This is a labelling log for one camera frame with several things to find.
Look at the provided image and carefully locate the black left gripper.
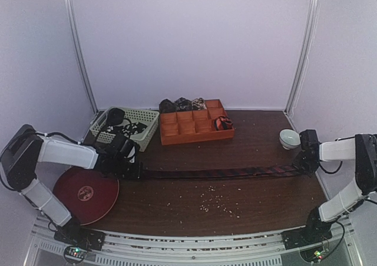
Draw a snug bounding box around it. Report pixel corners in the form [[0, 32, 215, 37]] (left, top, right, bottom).
[[113, 156, 143, 180]]

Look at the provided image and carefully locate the red navy striped tie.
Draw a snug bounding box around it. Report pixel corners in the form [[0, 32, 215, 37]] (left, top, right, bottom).
[[140, 166, 301, 179]]

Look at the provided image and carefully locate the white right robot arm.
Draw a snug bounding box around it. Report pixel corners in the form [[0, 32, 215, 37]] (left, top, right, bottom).
[[293, 129, 376, 244]]

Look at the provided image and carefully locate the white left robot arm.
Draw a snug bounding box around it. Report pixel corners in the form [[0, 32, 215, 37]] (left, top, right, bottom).
[[1, 124, 143, 245]]

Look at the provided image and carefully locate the white ceramic bowl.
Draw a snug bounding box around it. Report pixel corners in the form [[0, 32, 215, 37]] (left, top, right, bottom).
[[279, 129, 301, 150]]

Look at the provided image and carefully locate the black white floral tie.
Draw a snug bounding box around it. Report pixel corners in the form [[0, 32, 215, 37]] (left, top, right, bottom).
[[105, 122, 147, 137]]

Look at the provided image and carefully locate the round red tray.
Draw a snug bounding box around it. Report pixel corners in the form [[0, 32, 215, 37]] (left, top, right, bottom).
[[52, 167, 120, 225]]

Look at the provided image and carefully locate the black rolled tie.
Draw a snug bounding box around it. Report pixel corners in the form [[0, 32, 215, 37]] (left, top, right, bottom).
[[106, 107, 125, 126]]

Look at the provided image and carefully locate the pale green plastic basket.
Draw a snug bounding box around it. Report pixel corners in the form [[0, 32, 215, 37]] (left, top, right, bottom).
[[90, 107, 160, 152]]

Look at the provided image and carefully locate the brown patterned rolled tie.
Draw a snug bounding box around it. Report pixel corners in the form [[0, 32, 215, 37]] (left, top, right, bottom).
[[159, 99, 176, 114]]

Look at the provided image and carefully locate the orange wooden divider tray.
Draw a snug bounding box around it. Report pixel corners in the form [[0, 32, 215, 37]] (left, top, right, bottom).
[[160, 99, 235, 145]]

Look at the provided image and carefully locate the orange navy rolled tie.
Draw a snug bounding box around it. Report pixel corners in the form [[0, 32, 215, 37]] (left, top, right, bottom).
[[213, 116, 233, 131]]

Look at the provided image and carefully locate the beige patterned rolled tie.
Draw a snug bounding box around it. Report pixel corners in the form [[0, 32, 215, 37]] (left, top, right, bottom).
[[191, 97, 207, 110]]

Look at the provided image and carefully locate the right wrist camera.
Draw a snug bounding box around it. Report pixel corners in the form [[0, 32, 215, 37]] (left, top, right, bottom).
[[299, 129, 320, 151]]

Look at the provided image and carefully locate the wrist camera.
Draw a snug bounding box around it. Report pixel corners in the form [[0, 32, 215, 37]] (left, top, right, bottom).
[[109, 133, 140, 163], [299, 129, 320, 151]]

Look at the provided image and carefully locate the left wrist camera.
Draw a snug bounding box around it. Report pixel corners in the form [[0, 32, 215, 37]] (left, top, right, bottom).
[[109, 133, 140, 163]]

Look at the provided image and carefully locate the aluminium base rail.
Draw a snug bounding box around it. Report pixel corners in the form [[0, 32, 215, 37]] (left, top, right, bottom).
[[23, 217, 363, 265]]

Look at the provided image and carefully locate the aluminium corner post right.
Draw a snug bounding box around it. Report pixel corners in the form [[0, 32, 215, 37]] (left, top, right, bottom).
[[285, 0, 320, 117]]

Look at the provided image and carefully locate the aluminium corner post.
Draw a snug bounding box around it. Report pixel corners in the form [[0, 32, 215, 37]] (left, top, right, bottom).
[[64, 0, 98, 114], [285, 0, 320, 117]]

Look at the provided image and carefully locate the aluminium corner post left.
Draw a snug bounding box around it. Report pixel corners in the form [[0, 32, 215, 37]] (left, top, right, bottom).
[[64, 0, 98, 114]]

